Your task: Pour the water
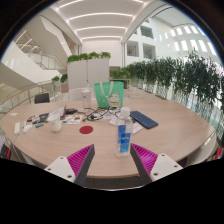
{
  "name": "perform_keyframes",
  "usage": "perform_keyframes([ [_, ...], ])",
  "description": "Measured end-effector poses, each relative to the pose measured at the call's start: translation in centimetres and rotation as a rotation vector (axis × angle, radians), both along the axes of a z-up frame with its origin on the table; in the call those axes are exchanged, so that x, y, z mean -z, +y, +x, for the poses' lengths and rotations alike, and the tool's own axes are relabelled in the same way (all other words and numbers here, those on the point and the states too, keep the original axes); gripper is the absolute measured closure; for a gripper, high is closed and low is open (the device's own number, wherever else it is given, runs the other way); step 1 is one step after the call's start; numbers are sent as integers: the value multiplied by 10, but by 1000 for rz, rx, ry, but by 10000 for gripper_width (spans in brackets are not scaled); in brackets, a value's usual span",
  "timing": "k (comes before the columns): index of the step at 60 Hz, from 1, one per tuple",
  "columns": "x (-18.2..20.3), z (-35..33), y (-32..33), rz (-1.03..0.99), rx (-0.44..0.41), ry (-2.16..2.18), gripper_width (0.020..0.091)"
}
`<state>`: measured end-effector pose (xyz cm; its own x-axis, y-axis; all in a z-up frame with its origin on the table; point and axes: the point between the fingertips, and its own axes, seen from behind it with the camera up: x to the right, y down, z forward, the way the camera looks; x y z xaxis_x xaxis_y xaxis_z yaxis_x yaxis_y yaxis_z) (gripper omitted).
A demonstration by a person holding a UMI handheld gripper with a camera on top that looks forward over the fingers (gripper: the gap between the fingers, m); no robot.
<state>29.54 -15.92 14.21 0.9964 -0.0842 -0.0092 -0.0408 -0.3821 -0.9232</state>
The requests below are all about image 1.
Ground open paper booklet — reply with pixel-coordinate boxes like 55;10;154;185
46;105;67;122

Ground green tote bag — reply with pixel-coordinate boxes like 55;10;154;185
93;80;125;110

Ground black power adapter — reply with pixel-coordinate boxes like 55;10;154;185
65;107;78;115

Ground glass balustrade with wooden handrail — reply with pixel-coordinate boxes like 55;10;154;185
0;79;63;114

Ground white ceramic mug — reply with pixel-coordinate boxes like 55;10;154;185
48;114;63;133

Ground white computer mouse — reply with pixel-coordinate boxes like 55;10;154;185
21;123;34;134

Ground row of green hedge plants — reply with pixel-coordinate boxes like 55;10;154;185
124;49;224;108

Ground black notebook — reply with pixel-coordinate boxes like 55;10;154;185
38;112;50;124

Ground clear blue-labelled water bottle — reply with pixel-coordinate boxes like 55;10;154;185
114;106;135;158

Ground clear lidded tumbler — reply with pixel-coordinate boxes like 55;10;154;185
80;87;92;110

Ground flat round red coaster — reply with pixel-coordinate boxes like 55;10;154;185
79;125;94;135

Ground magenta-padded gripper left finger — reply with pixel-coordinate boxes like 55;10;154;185
43;143;96;188

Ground black chair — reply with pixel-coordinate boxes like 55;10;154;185
33;92;51;105

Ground colourful sticker sheet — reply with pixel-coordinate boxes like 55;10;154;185
61;114;83;126

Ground white printed papers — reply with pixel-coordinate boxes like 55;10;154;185
108;114;144;135

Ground small potted green plants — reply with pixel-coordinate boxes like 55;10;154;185
50;73;69;84

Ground black cable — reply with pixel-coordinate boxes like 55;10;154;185
81;107;118;123

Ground dark blue keyboard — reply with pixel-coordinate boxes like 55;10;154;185
129;110;160;130

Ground white cabinet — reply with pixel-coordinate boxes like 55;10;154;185
66;58;111;90

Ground ceiling light strips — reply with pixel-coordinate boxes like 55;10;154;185
54;0;141;43

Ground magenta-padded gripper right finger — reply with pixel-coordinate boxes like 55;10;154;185
129;143;184;186

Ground wooden planter with plants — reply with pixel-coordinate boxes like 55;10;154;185
109;69;132;89

